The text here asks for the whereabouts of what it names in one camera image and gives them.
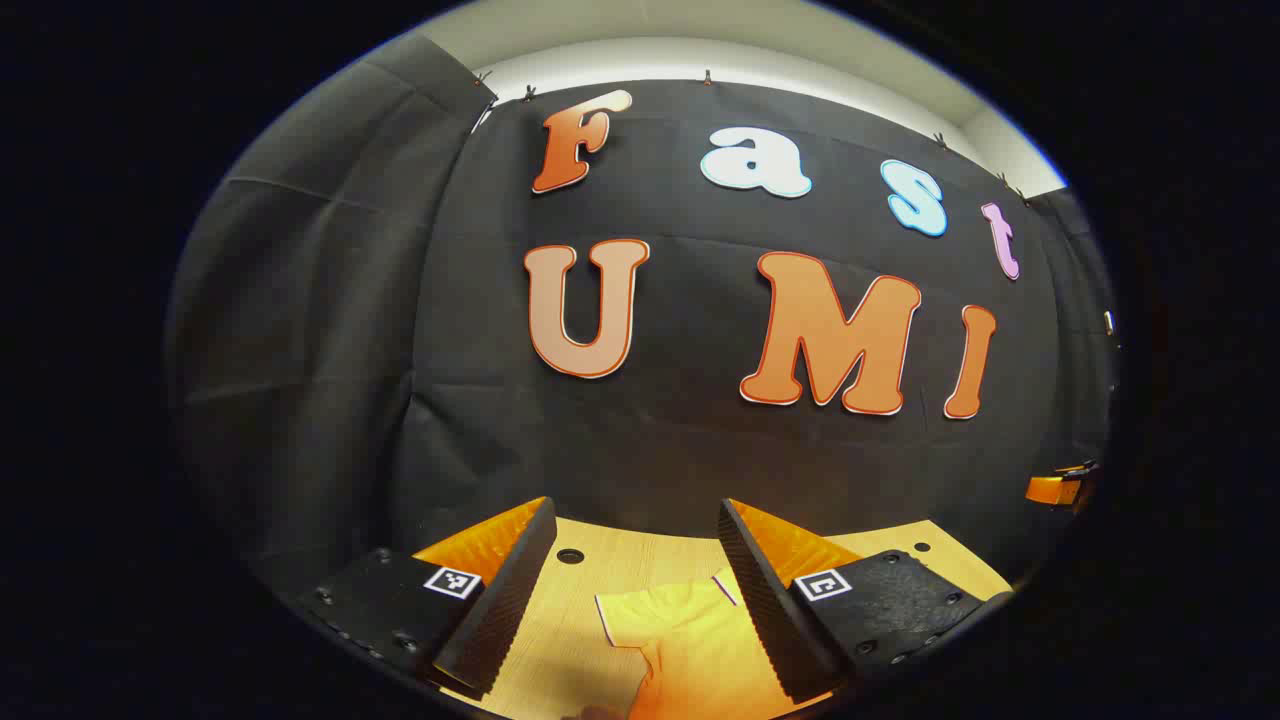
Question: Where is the orange T-shirt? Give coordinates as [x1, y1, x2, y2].
[595, 568, 816, 720]

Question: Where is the black backdrop cloth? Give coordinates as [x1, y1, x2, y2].
[170, 30, 1121, 601]

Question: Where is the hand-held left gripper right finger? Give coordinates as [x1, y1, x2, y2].
[717, 498, 1016, 704]

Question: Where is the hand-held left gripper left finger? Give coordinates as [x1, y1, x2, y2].
[300, 497, 558, 701]

